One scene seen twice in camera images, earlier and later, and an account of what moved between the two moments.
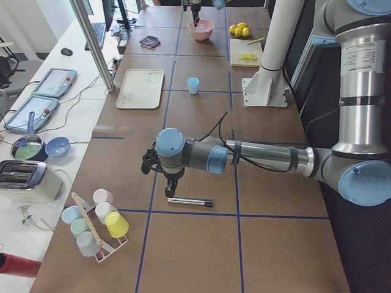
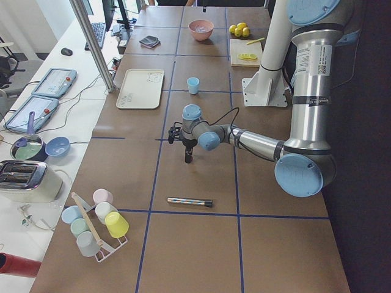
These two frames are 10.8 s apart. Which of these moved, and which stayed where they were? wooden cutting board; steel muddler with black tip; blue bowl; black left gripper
Moved: black left gripper
Stayed: steel muddler with black tip; wooden cutting board; blue bowl
